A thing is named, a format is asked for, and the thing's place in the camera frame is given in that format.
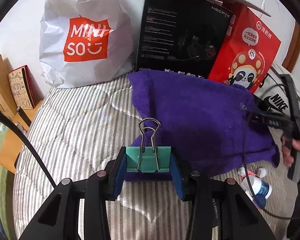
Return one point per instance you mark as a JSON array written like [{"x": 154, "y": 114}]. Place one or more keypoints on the pink pen device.
[{"x": 249, "y": 173}]

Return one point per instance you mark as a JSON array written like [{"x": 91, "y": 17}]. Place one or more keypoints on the white Nike bag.
[{"x": 276, "y": 97}]

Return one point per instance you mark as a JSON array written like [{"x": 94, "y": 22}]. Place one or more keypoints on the black headset box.
[{"x": 181, "y": 36}]

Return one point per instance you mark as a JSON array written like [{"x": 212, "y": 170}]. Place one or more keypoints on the purple towel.
[{"x": 202, "y": 120}]

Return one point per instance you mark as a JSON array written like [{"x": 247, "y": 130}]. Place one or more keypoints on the white Miniso bag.
[{"x": 84, "y": 42}]

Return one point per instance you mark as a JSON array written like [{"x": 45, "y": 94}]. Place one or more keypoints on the person right hand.
[{"x": 290, "y": 152}]

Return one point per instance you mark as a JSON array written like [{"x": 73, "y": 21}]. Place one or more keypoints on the white blue balm bottle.
[{"x": 259, "y": 187}]

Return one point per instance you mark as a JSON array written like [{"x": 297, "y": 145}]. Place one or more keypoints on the red panda paper bag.
[{"x": 248, "y": 50}]

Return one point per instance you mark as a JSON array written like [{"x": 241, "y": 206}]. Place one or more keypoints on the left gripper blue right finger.
[{"x": 180, "y": 170}]

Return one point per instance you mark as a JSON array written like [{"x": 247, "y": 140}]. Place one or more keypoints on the green binder clip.
[{"x": 148, "y": 159}]

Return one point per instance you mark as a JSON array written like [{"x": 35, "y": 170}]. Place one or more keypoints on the wooden nightstand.
[{"x": 12, "y": 145}]

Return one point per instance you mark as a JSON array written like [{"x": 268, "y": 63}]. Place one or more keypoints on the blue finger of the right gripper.
[
  {"x": 256, "y": 119},
  {"x": 260, "y": 112}
]

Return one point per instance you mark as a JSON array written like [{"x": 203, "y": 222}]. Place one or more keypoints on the patterned notebook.
[{"x": 20, "y": 85}]

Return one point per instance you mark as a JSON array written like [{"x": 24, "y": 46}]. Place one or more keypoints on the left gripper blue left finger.
[{"x": 117, "y": 174}]

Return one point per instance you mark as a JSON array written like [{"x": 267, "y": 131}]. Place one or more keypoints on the white charger plug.
[{"x": 241, "y": 171}]

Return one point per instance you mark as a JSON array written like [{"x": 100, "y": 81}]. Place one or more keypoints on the wooden stand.
[{"x": 7, "y": 103}]

